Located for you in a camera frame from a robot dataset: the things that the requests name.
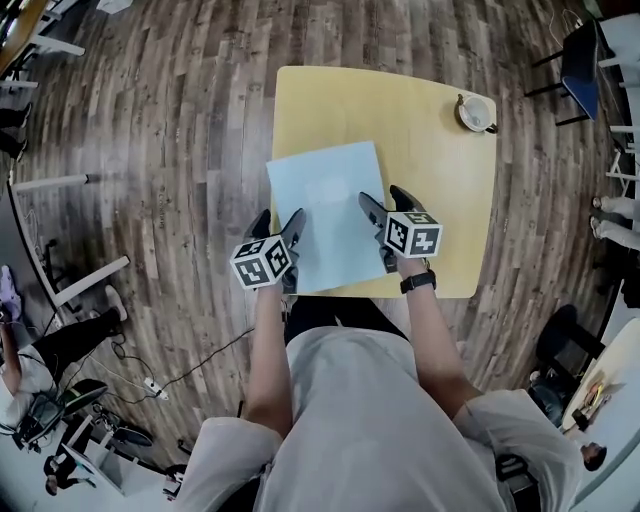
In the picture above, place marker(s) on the person's white shirt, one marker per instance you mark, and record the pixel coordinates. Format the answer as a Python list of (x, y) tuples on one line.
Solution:
[(370, 425)]

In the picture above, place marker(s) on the person's black trousers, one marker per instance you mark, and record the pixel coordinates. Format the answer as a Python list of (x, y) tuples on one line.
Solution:
[(320, 312)]

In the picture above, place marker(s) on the person's left forearm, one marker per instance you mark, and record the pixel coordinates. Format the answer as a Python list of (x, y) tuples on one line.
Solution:
[(270, 360)]

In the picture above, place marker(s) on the black chair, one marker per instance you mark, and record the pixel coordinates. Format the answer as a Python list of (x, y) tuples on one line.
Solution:
[(567, 342)]

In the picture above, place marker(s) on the white table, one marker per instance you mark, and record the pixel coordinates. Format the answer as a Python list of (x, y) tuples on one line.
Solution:
[(65, 285), (612, 400)]

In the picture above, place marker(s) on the blue chair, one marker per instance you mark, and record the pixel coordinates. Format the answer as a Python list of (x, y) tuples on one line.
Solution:
[(580, 65)]

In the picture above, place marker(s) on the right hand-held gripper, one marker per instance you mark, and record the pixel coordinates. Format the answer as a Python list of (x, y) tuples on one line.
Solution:
[(415, 235)]

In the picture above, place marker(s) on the light blue paper sheet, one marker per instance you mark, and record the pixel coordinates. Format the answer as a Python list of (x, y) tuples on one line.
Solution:
[(325, 210)]

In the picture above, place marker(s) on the white cup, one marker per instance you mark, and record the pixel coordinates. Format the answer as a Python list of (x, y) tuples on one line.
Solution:
[(475, 112)]

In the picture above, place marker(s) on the white power strip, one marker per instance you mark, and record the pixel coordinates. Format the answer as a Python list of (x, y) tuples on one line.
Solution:
[(156, 389)]

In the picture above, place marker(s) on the person's right forearm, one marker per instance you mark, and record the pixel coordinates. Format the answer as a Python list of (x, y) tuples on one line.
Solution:
[(435, 340)]

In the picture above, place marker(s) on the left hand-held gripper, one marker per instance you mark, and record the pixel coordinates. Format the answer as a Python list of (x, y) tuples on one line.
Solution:
[(260, 262)]

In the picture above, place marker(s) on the black wristwatch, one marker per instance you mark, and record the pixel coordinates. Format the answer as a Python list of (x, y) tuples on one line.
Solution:
[(417, 281)]

